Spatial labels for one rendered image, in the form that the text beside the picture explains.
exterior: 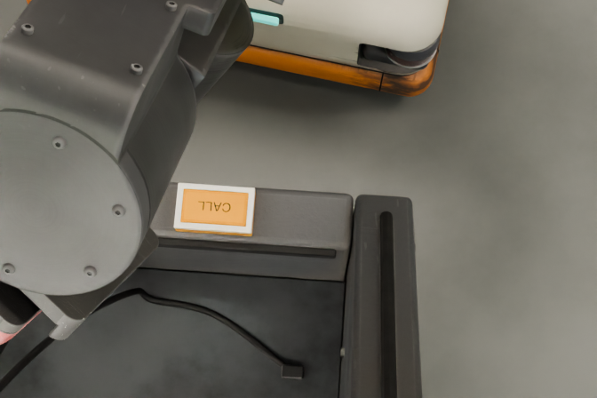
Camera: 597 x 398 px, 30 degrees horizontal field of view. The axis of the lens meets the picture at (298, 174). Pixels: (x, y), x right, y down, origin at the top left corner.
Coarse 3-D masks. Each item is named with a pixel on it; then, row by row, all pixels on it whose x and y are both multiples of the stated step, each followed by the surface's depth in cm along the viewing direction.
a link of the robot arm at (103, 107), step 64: (64, 0) 28; (128, 0) 29; (192, 0) 30; (0, 64) 26; (64, 64) 26; (128, 64) 27; (0, 128) 27; (64, 128) 26; (128, 128) 26; (192, 128) 32; (0, 192) 28; (64, 192) 28; (128, 192) 27; (0, 256) 29; (64, 256) 29; (128, 256) 28
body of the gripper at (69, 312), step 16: (144, 240) 42; (144, 256) 42; (128, 272) 41; (112, 288) 40; (48, 304) 38; (64, 304) 38; (80, 304) 38; (96, 304) 39; (64, 320) 38; (80, 320) 38; (64, 336) 38
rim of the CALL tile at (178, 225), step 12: (180, 192) 72; (240, 192) 72; (252, 192) 72; (180, 204) 72; (252, 204) 72; (180, 216) 72; (252, 216) 72; (180, 228) 72; (192, 228) 71; (204, 228) 71; (216, 228) 71; (228, 228) 71; (240, 228) 71
